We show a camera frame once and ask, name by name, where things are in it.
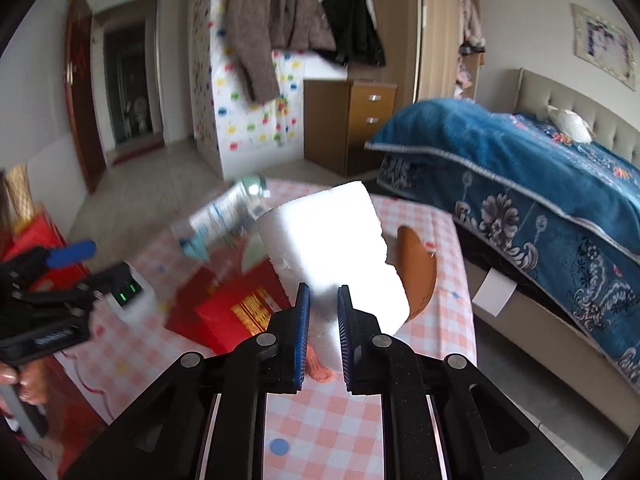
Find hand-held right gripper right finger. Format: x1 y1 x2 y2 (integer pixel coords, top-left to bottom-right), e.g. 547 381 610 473
338 285 583 480

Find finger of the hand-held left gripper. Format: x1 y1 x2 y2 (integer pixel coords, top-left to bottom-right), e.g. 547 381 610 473
15 262 136 319
0 240 98 291

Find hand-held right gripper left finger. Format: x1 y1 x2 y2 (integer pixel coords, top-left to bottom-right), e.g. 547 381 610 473
62 282 311 480

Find orange peel scraps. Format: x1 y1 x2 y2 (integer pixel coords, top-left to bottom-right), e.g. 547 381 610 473
305 342 335 383

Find white foam block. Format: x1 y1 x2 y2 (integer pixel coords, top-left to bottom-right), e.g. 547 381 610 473
256 181 412 367

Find person's left hand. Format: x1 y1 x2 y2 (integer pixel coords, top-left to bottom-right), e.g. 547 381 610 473
0 364 49 407

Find white device with green lights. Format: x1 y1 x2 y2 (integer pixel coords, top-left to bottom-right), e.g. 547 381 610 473
102 266 158 322

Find gold foil paper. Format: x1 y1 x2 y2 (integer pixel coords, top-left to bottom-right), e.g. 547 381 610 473
4 162 37 227

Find red flat box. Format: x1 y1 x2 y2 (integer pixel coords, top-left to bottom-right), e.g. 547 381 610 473
165 262 293 356

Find pink checkered table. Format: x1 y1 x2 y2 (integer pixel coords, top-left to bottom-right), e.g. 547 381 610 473
52 177 478 480

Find brown leather piece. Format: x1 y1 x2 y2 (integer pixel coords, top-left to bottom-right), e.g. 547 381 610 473
396 225 439 324

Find red-brown door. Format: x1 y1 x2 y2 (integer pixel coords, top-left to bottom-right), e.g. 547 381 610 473
64 0 107 195

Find clear plastic bottle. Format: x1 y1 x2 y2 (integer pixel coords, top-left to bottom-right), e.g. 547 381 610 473
170 173 273 261

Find white paper tag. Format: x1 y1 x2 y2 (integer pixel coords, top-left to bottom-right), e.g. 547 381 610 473
471 268 517 317

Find dotted fabric wardrobe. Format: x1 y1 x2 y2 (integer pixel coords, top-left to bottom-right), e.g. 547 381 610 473
190 0 351 178

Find wooden nightstand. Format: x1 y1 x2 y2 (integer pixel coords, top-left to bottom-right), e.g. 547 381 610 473
303 79 399 177

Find blue floral blanket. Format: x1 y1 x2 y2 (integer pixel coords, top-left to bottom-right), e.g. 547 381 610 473
364 99 640 376

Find brown coat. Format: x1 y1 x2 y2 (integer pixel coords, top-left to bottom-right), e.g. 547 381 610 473
222 0 336 103

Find white pillow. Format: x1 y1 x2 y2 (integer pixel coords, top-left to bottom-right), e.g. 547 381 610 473
545 105 596 144

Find wooden wardrobe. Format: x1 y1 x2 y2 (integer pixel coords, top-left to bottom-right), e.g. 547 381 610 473
415 0 488 106

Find black coat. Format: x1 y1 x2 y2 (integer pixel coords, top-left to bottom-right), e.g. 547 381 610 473
321 0 387 67

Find pink hanging clothes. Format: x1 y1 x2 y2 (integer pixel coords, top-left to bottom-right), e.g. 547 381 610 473
455 0 487 98

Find white framed wall picture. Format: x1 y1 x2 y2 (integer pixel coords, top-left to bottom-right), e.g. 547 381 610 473
571 3 636 83

